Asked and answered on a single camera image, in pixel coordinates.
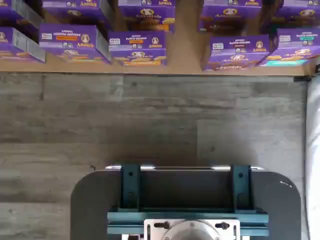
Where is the dark grey robot base platform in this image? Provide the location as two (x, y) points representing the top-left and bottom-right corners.
(70, 164), (302, 240)

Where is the purple bunny box orange label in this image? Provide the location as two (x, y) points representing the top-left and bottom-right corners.
(107, 30), (168, 67)

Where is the wooden shelf board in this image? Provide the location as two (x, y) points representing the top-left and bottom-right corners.
(0, 0), (320, 76)

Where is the purple bunny box brown label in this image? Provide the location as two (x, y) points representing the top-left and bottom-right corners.
(203, 34), (271, 73)

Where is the purple Annie's box brown print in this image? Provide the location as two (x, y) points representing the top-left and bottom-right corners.
(198, 0), (264, 34)
(117, 0), (176, 34)

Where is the purple Annie's box orange label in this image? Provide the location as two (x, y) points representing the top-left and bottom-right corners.
(38, 23), (112, 65)

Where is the purple Annie's snack box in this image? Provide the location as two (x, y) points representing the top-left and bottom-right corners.
(261, 0), (320, 35)
(41, 0), (111, 26)

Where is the purple bunny box teal label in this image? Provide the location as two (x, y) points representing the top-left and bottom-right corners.
(258, 27), (320, 68)

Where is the purple snack box grey side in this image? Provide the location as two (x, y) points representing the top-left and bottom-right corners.
(0, 26), (47, 64)
(0, 0), (45, 29)

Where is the silver mounting plate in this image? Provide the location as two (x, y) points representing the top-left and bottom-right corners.
(143, 218), (241, 240)

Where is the white fabric sheet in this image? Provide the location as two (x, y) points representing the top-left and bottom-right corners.
(304, 74), (320, 240)

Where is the silver platform edge rail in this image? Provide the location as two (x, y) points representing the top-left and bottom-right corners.
(104, 164), (265, 172)

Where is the teal metal mounting frame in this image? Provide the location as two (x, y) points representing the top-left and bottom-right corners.
(107, 163), (270, 240)

